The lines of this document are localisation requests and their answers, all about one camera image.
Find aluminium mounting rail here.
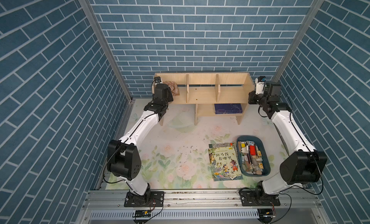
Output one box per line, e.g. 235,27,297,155
82,188,322,210

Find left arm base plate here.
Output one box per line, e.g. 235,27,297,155
124,191,165,208

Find light wooden bookshelf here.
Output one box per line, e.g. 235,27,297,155
155,72,255,124

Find pink striped fluffy cloth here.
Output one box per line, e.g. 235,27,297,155
164,81,180,96

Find floral table mat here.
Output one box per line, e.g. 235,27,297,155
138,104,288,190

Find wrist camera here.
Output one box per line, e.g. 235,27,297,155
153,76,162,85
255,76,266,95

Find red item in tray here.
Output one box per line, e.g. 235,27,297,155
249,145,256,156

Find illustrated children's picture book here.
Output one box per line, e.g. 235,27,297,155
208,143,243,181

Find white vented cable duct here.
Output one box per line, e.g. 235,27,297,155
89,209,259,221

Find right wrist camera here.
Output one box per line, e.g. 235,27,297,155
255,76,266,95

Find green circuit board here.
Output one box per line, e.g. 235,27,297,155
133,210,151,219

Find dark blue book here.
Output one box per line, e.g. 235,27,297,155
214,103,243,115

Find teal storage tray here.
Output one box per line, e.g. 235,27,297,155
237,135,271,177

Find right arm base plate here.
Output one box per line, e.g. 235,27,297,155
239,188,281,207

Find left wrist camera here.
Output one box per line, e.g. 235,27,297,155
153,76,162,85

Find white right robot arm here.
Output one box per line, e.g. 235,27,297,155
248,76,328,195

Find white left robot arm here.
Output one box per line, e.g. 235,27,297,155
106,82,173,196

